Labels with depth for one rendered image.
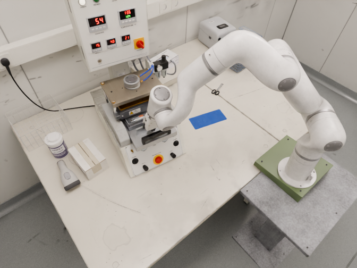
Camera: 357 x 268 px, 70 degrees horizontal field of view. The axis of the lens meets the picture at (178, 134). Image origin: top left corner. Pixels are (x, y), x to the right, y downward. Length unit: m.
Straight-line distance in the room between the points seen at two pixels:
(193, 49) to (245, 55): 1.33
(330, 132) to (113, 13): 1.01
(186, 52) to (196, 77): 1.24
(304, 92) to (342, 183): 0.76
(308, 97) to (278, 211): 0.62
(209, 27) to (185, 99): 1.28
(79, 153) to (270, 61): 1.01
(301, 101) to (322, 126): 0.17
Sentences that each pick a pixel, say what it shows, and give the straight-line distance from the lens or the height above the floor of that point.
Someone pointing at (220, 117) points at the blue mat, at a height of 0.75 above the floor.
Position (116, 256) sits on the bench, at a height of 0.75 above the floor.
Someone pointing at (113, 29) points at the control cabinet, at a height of 1.34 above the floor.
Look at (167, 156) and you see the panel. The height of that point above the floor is 0.79.
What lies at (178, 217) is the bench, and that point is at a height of 0.75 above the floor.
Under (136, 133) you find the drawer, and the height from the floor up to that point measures 0.97.
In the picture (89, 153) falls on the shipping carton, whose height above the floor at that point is 0.84.
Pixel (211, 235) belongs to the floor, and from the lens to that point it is 2.07.
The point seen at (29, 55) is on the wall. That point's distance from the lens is 1.60.
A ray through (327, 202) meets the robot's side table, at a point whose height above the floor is 0.75.
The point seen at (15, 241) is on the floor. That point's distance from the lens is 2.31.
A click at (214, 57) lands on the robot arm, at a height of 1.47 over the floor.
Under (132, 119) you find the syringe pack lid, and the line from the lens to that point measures 1.29.
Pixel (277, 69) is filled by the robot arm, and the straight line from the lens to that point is 0.84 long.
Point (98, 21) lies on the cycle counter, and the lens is 1.24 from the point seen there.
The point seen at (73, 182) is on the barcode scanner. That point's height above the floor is 0.80.
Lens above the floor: 1.95
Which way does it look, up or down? 51 degrees down
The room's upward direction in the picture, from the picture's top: 3 degrees clockwise
